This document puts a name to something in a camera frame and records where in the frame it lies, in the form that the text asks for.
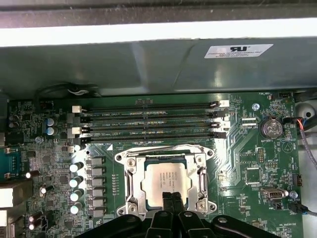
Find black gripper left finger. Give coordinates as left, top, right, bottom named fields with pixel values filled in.
left=81, top=192, right=174, bottom=238

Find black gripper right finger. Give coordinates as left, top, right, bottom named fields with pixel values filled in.
left=173, top=192, right=251, bottom=238

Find silver topped green CPU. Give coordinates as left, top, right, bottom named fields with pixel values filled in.
left=141, top=156, right=193, bottom=211

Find metal socket cover frame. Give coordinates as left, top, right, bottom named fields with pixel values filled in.
left=125, top=153, right=209, bottom=216

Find silver wire locking lever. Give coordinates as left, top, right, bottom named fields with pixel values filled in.
left=115, top=143, right=215, bottom=159

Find CPU socket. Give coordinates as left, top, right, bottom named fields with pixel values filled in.
left=114, top=143, right=215, bottom=219

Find RAM slot black clips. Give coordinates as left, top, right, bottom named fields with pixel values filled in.
left=67, top=110, right=227, bottom=124
left=80, top=131, right=226, bottom=142

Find green motherboard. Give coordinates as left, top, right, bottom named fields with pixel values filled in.
left=0, top=91, right=302, bottom=238

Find silver internal USB port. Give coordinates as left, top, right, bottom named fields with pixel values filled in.
left=261, top=187, right=286, bottom=200

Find silver coin cell battery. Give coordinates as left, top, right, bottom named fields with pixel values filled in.
left=259, top=116, right=283, bottom=139

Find black PC case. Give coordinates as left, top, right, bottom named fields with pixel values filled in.
left=0, top=0, right=317, bottom=238

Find white printed label sticker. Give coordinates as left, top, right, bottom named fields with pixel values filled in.
left=204, top=44, right=274, bottom=60

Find grey sleeved fan cable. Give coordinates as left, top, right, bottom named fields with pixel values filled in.
left=292, top=118, right=317, bottom=162
left=289, top=202, right=317, bottom=218

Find black cable white tie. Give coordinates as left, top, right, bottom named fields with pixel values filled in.
left=34, top=82, right=102, bottom=110

